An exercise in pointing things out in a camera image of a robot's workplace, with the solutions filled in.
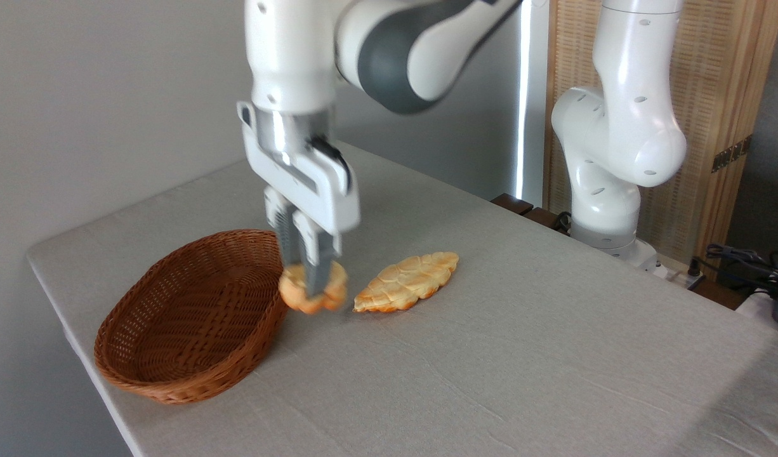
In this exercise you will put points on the metal screen hinge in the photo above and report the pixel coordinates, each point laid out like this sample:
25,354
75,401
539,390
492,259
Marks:
731,153

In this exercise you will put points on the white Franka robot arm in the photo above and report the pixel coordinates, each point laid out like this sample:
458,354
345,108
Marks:
624,127

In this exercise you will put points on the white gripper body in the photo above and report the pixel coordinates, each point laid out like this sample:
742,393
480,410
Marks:
313,184

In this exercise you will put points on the dark wooden furniture edge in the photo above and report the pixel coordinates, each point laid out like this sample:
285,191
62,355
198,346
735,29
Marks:
513,204

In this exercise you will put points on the grey table cloth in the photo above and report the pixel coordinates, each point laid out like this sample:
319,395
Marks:
522,355

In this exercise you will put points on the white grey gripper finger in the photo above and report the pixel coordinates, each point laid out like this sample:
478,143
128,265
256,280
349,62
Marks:
282,228
318,260

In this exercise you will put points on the white power strip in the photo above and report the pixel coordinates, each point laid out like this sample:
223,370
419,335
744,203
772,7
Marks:
678,274

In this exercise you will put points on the round flower-shaped bread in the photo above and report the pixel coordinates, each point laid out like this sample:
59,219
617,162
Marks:
297,298

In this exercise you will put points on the leaf-shaped bread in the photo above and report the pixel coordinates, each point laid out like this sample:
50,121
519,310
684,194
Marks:
408,282

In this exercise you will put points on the wooden folding screen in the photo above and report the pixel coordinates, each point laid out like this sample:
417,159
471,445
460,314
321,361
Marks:
712,82

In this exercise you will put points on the brown woven wicker basket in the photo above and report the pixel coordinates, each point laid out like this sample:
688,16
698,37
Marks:
192,330

